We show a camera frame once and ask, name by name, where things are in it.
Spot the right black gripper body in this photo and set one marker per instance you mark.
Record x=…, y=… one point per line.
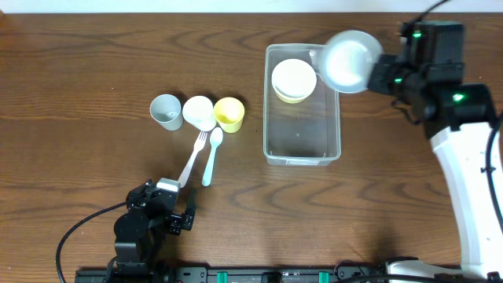
x=382, y=75

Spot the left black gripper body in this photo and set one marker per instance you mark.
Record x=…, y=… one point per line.
x=181, y=221

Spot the grey plastic bowl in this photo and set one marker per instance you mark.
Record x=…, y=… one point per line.
x=347, y=60

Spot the grey plastic cup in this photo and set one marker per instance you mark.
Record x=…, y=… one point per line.
x=166, y=110

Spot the yellow plastic bowl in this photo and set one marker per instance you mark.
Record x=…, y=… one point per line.
x=289, y=99

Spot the white plastic bowl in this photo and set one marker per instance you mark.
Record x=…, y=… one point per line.
x=294, y=78

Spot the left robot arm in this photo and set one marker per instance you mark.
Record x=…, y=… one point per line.
x=142, y=231

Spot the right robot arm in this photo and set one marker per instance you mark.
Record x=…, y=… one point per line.
x=460, y=121

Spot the clear plastic storage container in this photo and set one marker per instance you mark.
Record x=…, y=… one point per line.
x=306, y=133

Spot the white plastic fork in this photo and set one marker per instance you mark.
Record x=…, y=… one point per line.
x=197, y=147

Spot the light blue plastic spoon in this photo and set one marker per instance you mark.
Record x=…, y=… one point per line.
x=216, y=140

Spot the white plastic cup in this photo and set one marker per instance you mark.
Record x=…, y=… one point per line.
x=199, y=111

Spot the yellow plastic cup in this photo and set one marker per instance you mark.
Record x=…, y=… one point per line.
x=229, y=113

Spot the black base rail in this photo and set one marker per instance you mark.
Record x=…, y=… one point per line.
x=200, y=274

